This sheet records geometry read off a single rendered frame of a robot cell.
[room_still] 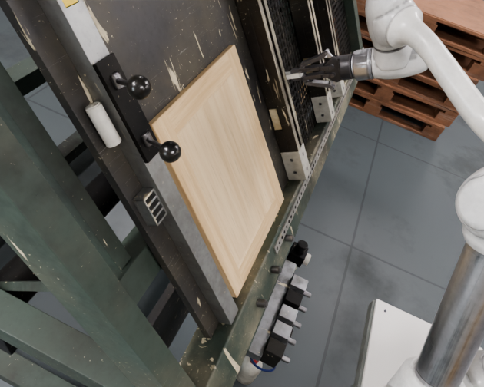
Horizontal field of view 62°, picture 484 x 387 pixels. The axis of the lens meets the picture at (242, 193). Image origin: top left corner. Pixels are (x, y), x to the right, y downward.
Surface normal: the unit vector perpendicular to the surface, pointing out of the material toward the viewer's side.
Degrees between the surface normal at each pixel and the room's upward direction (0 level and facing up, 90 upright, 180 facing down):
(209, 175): 57
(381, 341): 1
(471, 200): 83
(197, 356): 33
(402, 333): 1
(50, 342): 0
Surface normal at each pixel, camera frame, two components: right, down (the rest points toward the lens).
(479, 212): -0.90, 0.02
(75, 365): 0.22, -0.65
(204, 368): -0.30, -0.77
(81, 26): 0.88, 0.00
